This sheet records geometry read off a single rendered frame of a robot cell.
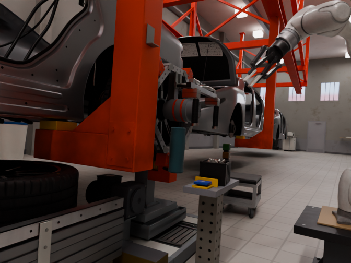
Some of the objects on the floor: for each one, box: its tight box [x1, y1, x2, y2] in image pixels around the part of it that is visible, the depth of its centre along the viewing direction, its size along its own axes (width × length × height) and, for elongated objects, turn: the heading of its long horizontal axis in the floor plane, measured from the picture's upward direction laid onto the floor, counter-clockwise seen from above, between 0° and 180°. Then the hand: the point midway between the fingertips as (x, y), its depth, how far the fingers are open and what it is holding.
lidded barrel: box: [0, 121, 28, 160], centre depth 540 cm, size 60×61×73 cm
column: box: [195, 194, 224, 263], centre depth 143 cm, size 10×10×42 cm
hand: (252, 78), depth 120 cm, fingers open, 3 cm apart
